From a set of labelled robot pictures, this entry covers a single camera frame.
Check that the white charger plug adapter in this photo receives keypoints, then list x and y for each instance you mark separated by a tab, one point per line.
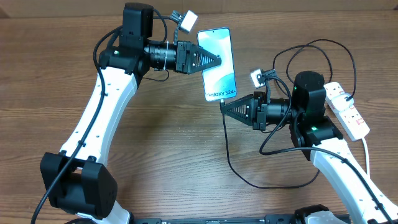
342	102

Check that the blue Samsung smartphone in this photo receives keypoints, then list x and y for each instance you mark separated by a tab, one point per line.
219	81

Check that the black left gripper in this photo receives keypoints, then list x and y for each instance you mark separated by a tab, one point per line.
187	53

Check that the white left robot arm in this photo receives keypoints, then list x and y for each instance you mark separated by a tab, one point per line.
76	178

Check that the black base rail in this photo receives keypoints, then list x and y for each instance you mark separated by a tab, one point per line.
267	219

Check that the white power strip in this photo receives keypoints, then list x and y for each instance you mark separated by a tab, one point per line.
350	119

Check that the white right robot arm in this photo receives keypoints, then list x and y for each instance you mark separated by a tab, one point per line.
315	135

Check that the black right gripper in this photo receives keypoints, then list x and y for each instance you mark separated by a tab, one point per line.
248	116

